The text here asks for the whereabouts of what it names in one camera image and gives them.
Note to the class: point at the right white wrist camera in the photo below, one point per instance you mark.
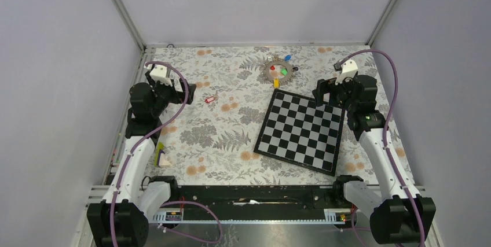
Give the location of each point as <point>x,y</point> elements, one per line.
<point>347,69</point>

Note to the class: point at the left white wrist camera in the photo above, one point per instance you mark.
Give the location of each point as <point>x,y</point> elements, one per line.
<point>159,73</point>

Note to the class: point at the red key tag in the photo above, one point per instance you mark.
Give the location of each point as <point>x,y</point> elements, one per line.
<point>209,99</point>

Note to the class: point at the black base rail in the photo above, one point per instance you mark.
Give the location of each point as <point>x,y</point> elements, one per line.
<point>255,204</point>

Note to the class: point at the black white checkerboard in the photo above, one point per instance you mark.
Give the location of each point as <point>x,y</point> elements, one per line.
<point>295,131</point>

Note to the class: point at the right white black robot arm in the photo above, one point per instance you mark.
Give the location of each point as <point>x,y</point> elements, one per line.
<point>399,214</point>

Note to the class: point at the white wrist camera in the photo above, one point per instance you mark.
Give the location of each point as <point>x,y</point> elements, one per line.
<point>347,69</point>
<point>159,73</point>

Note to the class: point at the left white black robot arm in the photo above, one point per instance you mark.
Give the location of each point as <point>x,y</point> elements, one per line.
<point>122,217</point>

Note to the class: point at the floral patterned table mat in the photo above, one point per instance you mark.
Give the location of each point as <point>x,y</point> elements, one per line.
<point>253,120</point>

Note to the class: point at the yellow purple white small object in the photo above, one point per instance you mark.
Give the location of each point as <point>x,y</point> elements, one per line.
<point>160,159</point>

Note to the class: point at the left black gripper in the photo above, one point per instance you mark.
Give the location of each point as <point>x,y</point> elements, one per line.
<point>178,95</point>

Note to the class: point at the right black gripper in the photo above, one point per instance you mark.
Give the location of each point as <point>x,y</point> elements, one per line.
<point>329,86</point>

